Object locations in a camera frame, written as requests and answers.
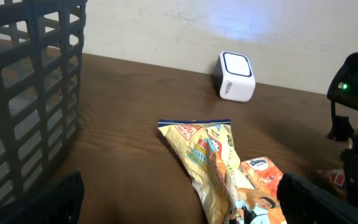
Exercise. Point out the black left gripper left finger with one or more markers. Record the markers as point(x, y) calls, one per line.
point(58, 202)

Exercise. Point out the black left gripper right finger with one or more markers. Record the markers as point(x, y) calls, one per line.
point(304, 202)

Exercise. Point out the orange Top chocolate bar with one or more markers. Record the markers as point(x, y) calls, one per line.
point(337, 180)

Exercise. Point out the orange tissue pack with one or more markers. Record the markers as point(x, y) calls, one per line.
point(263, 174)

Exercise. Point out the yellow snack chip bag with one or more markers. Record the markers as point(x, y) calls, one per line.
point(206, 150)

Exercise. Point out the grey plastic shopping basket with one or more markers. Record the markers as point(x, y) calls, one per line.
point(41, 45)

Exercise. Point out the white barcode scanner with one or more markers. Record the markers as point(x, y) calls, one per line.
point(233, 77)

